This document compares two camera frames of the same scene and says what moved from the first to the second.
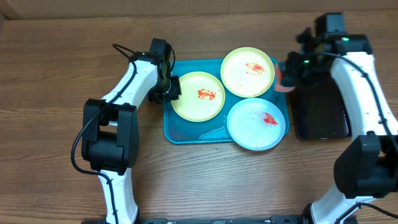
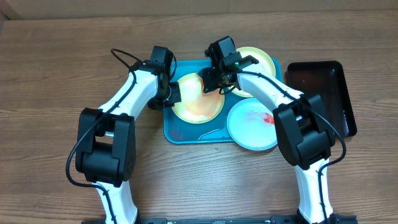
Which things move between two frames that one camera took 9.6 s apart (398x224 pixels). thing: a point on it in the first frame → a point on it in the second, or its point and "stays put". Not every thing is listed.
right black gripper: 296,78 → 212,84
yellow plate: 203,97 stays put
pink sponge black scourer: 283,81 → 215,93
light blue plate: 255,124 stays put
